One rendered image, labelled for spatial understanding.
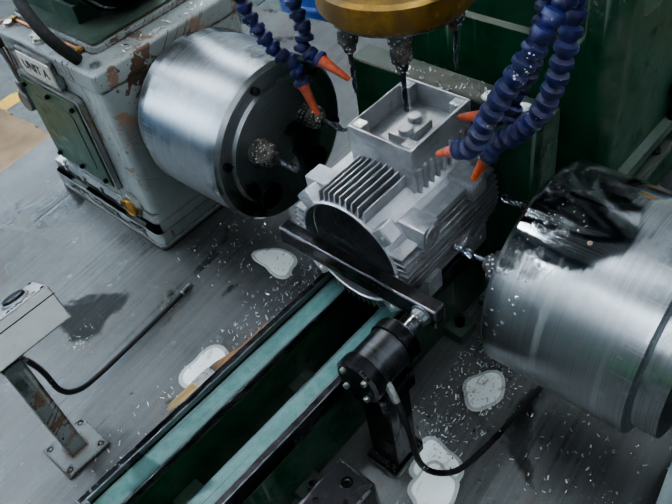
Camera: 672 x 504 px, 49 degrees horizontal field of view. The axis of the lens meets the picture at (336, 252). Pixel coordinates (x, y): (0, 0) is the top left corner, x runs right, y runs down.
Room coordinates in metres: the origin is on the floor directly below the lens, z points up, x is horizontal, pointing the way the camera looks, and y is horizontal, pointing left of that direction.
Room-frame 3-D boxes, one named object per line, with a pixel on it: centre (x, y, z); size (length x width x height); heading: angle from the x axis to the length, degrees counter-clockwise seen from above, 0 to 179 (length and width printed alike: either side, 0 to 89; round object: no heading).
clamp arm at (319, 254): (0.62, -0.02, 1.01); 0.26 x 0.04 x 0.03; 40
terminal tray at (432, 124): (0.75, -0.12, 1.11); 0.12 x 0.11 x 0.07; 130
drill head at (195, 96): (0.99, 0.13, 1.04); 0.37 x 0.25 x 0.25; 40
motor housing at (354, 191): (0.72, -0.09, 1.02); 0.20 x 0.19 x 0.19; 130
